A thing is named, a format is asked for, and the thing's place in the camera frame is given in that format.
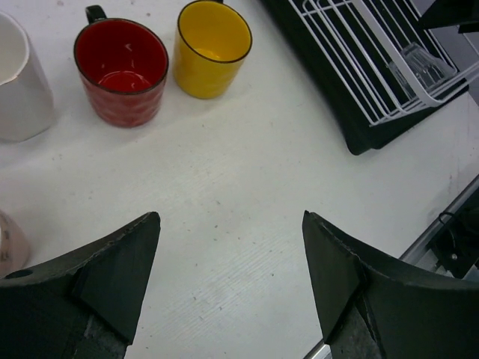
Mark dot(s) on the red mug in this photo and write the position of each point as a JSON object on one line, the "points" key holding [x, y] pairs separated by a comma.
{"points": [[123, 67]]}

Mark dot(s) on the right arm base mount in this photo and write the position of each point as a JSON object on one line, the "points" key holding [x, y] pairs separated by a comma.
{"points": [[456, 243]]}

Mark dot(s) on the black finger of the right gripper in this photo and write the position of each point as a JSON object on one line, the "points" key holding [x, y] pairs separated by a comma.
{"points": [[444, 13]]}

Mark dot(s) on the clear drinking glass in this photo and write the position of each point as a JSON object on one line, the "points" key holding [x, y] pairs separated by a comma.
{"points": [[428, 69]]}

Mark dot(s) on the white wire dish rack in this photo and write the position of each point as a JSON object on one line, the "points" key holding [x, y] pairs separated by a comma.
{"points": [[362, 40]]}

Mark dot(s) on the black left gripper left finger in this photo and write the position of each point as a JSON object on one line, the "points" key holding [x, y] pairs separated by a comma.
{"points": [[83, 304]]}

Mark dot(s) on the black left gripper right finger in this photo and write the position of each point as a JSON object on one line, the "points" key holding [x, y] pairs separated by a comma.
{"points": [[372, 305]]}

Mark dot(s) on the white mug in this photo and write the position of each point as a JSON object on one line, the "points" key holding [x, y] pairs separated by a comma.
{"points": [[27, 107]]}

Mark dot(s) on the black drip tray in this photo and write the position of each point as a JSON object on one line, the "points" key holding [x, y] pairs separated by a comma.
{"points": [[359, 135]]}

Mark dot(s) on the pink beige mug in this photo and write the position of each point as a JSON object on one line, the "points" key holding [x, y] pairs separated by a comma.
{"points": [[14, 246]]}

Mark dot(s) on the yellow mug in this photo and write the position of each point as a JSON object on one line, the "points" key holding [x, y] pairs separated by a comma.
{"points": [[212, 40]]}

